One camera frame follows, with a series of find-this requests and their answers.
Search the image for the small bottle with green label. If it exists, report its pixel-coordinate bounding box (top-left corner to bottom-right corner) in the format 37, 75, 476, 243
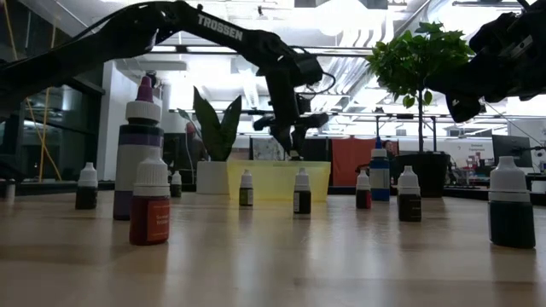
239, 169, 254, 208

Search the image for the small dark red coloring bottle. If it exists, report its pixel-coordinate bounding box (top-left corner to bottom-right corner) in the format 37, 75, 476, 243
356, 170, 372, 210

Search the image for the yellow translucent plastic bin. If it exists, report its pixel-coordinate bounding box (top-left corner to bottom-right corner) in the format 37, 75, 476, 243
226, 159, 332, 201

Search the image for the black aluminium frame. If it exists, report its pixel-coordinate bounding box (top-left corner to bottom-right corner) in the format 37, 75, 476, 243
0, 178, 546, 201

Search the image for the green snake plant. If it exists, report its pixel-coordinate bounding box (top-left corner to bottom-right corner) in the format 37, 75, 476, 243
177, 86, 243, 162

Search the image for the small dark food coloring bottle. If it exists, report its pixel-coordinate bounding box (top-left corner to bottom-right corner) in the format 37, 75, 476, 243
170, 170, 183, 199
397, 165, 422, 223
75, 161, 99, 211
488, 155, 537, 250

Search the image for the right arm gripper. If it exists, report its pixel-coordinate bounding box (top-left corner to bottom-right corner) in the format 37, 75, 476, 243
426, 0, 546, 124

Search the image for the person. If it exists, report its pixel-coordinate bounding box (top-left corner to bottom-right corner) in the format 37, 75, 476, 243
183, 121, 206, 171
383, 139, 400, 171

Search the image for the small red bottle orange label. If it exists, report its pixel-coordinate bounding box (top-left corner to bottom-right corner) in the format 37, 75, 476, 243
129, 148, 171, 246

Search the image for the yellow extension cord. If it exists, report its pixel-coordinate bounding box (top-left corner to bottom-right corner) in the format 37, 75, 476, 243
23, 96, 63, 181
38, 25, 57, 181

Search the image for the white plant pot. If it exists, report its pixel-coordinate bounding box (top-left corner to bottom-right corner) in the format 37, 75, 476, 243
195, 160, 230, 195

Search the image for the black plant pot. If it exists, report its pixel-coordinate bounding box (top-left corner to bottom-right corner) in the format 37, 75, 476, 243
394, 152, 451, 199

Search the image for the large purple food coloring bottle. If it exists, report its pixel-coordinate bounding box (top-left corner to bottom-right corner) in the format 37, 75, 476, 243
113, 75, 166, 222

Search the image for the small black bottle white label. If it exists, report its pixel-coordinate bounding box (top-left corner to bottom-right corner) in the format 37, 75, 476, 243
293, 167, 312, 215

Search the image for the leafy green small tree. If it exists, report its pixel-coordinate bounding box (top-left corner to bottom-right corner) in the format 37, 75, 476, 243
365, 20, 474, 154

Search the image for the large blue food coloring bottle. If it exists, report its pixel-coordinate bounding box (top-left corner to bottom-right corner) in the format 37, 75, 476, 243
369, 136, 391, 202

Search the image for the black computer monitor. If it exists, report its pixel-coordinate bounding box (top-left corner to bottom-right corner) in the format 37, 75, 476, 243
491, 135, 533, 168
163, 132, 189, 161

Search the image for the orange partition panel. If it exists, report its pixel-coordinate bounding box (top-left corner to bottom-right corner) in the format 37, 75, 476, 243
331, 138, 400, 188

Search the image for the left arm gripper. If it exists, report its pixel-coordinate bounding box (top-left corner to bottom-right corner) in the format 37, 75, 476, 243
252, 70, 329, 159

